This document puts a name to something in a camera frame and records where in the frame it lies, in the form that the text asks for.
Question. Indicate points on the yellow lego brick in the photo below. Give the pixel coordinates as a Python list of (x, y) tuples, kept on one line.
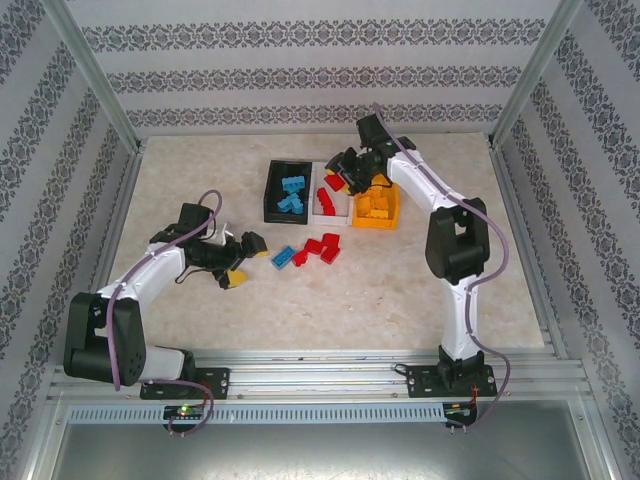
[(381, 202), (378, 214), (365, 206)]

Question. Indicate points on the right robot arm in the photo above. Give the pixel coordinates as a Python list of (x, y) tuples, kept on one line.
[(455, 240)]

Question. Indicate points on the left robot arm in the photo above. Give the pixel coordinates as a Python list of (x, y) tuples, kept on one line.
[(145, 270)]

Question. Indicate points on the white plastic bin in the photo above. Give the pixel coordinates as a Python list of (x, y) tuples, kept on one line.
[(341, 210)]

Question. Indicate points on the yellow plastic bin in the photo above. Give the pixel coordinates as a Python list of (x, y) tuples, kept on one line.
[(360, 223)]

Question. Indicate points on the black plastic bin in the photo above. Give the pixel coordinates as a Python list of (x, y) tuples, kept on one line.
[(272, 175)]

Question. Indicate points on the small circuit board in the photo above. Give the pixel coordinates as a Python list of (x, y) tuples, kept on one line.
[(460, 410), (185, 411)]

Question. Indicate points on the aluminium frame side rail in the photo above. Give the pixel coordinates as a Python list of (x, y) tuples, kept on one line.
[(122, 200), (531, 250)]

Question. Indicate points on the aluminium mounting rail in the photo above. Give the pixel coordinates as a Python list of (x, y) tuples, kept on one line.
[(320, 380)]

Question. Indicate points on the aluminium frame post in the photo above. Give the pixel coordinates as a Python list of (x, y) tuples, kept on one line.
[(535, 75), (97, 75)]

